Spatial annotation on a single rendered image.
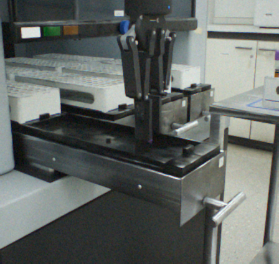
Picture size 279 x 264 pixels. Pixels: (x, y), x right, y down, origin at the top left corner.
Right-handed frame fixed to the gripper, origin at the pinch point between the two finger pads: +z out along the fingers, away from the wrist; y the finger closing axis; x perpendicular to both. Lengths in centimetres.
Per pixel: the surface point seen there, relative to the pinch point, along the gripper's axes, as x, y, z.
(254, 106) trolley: 8.1, -27.6, 2.4
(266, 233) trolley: 3, -65, 54
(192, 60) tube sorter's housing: -20, -51, -3
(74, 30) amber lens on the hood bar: -17.5, -0.9, -13.6
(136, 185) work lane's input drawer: 6.1, 11.3, 6.6
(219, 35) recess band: -96, -229, 2
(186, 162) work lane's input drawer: 12.4, 8.4, 2.5
